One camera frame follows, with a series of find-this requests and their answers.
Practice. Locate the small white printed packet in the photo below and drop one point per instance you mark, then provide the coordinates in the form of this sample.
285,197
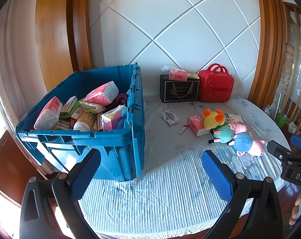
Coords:
170,117

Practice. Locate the purple cloth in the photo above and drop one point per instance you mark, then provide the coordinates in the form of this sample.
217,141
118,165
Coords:
120,98

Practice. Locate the green white tissue box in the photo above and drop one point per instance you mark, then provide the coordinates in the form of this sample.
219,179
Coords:
236,117

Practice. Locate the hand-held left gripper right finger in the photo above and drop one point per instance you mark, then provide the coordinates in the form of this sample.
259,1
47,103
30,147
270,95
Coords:
216,174

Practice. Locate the pig plush green dress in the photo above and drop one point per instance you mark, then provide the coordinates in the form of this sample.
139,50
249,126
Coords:
224,132

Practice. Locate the pink tissue pack clear end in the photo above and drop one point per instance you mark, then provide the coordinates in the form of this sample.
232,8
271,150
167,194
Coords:
100,94

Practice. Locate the black gift box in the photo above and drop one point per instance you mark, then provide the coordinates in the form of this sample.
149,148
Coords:
180,89

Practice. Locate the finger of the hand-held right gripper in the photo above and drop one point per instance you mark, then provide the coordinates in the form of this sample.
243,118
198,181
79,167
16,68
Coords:
300,142
277,148

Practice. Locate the green plastic item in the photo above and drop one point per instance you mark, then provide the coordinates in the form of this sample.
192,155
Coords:
77,105

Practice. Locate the red toy suitcase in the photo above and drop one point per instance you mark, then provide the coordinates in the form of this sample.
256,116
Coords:
216,87

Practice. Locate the pink floral tissue pack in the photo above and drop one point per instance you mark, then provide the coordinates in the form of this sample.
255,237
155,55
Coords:
195,122

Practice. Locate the yellow snack packet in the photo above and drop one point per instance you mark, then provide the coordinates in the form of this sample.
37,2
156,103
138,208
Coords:
92,107

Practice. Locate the small beige box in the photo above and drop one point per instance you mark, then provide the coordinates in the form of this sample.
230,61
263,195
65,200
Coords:
192,75

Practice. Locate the blue plastic storage crate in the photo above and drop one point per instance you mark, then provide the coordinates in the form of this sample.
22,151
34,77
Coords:
115,142

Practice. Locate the pink tissue pack white end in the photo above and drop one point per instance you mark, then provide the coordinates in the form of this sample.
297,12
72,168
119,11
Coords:
49,110

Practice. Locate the wooden glass cabinet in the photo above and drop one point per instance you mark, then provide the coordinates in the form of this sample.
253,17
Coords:
298,54

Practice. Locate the yellow plush toy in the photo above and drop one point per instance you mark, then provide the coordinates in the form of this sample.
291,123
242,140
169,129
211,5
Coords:
211,119

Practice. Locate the person's right hand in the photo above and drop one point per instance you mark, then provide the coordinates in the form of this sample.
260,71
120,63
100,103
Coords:
295,212

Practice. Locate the pig plush blue dress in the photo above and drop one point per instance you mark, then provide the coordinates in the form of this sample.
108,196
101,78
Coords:
243,142

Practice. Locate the pale pink curtain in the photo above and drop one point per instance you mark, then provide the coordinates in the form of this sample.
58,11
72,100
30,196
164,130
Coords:
13,54

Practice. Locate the small white red box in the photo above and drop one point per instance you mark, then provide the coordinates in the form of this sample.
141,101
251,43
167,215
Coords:
69,103

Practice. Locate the white bottle tan label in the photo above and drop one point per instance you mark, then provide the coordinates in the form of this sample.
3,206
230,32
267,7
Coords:
84,120

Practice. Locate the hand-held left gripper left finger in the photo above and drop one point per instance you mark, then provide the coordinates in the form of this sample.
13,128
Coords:
84,176

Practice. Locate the purple blue tissue pack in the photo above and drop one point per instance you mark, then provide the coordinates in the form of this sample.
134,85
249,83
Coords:
115,119

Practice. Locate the white blue floral bed sheet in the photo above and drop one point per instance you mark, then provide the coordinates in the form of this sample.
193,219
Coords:
177,179

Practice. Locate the opened pink tissue pack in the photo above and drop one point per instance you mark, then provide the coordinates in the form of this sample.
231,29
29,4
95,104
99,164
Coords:
177,74

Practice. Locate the wooden framed padded headboard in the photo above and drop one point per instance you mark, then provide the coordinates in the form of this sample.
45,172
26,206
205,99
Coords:
51,29

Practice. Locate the brown wooden nightstand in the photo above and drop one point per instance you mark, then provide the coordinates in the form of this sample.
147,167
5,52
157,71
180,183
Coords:
8,159

